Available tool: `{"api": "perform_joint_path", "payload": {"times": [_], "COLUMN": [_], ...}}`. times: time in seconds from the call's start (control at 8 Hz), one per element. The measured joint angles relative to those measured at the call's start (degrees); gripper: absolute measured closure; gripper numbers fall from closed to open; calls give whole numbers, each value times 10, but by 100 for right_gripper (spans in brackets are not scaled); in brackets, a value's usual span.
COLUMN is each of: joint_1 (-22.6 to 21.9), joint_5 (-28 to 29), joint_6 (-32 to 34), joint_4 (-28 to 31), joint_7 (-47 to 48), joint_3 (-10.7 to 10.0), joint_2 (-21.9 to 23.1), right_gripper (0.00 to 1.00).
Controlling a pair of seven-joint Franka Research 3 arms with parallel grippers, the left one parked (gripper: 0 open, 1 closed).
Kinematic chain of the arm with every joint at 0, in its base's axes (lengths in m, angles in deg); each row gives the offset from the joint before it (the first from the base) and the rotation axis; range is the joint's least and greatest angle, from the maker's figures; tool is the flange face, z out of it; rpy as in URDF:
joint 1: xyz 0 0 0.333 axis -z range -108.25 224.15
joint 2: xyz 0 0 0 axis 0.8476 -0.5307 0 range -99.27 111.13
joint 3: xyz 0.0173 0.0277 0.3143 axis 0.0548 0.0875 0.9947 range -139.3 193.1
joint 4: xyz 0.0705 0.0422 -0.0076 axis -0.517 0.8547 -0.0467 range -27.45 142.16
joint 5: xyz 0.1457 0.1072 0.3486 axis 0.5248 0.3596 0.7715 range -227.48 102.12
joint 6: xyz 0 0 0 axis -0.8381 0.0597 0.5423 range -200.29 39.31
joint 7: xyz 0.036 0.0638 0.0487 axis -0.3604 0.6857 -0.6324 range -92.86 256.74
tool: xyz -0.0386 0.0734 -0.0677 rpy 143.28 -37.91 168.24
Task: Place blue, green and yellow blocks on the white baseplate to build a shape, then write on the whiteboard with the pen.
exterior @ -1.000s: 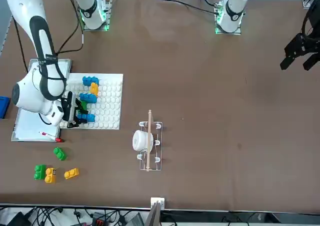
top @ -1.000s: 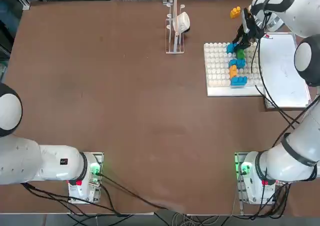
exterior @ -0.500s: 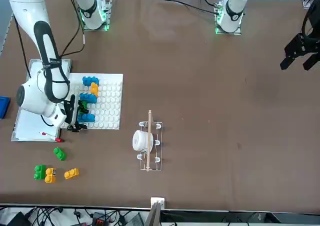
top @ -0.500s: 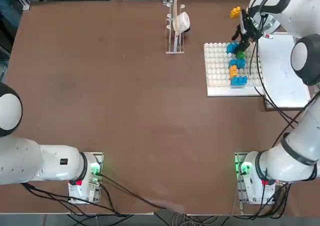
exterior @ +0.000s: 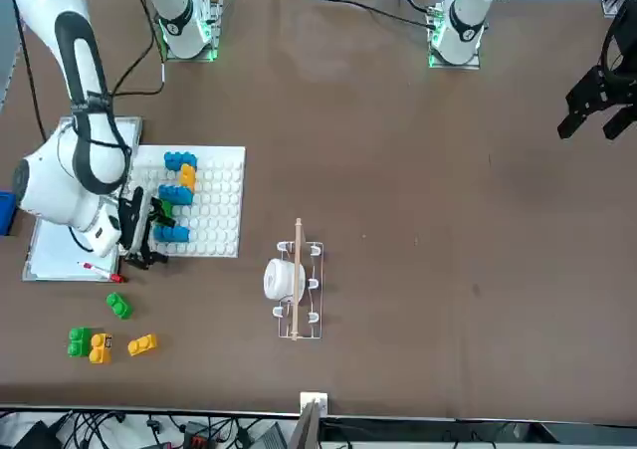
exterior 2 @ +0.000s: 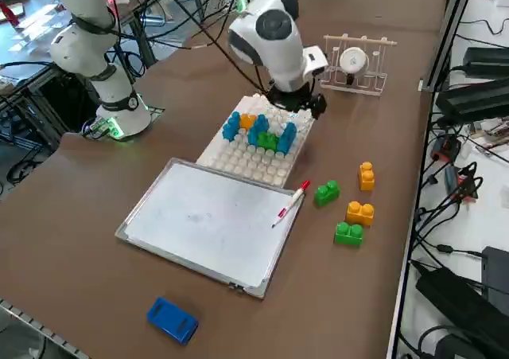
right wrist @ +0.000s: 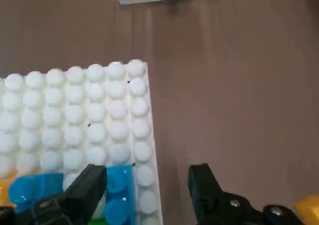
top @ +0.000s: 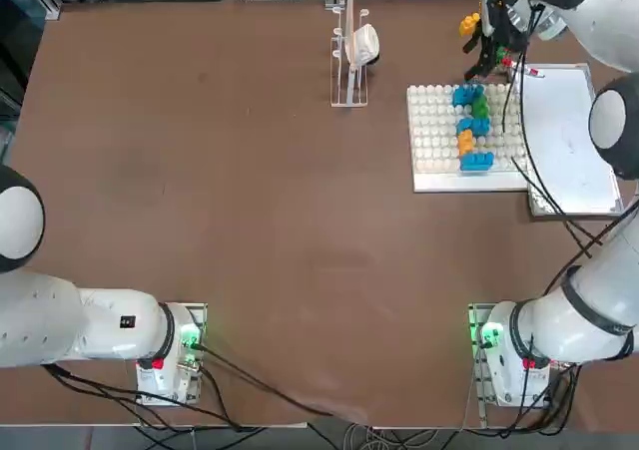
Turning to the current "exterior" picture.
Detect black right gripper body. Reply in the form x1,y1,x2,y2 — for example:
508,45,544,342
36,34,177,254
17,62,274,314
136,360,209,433
116,185,151,257

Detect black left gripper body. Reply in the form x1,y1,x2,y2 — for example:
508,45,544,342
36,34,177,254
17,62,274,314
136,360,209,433
566,65,637,116

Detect blue three-stud toy block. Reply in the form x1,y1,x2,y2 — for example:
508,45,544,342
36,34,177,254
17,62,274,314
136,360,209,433
163,150,199,171
157,183,195,205
152,224,193,244

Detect red and white marker pen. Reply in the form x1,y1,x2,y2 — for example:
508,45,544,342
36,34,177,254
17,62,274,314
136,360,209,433
77,261,125,285

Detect yellow two-stud toy block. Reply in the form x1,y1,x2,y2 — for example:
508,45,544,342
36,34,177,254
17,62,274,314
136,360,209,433
127,334,159,358
88,333,114,365
178,163,198,192

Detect white studded baseplate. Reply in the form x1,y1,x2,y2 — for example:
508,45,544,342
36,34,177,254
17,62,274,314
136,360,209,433
129,144,248,260

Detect metal-framed whiteboard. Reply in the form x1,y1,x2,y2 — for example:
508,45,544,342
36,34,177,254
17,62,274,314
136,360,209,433
22,115,143,284

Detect blue whiteboard eraser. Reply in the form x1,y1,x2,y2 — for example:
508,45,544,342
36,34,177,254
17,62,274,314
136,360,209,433
0,191,19,237

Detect wooden rack rod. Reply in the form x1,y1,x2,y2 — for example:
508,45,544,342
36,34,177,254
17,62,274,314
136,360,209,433
292,218,305,342

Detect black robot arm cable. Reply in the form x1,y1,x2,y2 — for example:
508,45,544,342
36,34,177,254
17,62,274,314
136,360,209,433
109,0,166,98
8,0,49,142

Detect white wire cup rack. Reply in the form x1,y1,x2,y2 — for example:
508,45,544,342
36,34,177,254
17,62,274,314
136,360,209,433
275,239,324,340

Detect black base cable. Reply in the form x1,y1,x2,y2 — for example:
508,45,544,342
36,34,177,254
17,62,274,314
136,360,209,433
318,0,442,31

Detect aluminium camera post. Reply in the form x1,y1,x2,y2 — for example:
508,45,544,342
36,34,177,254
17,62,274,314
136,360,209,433
288,391,329,449

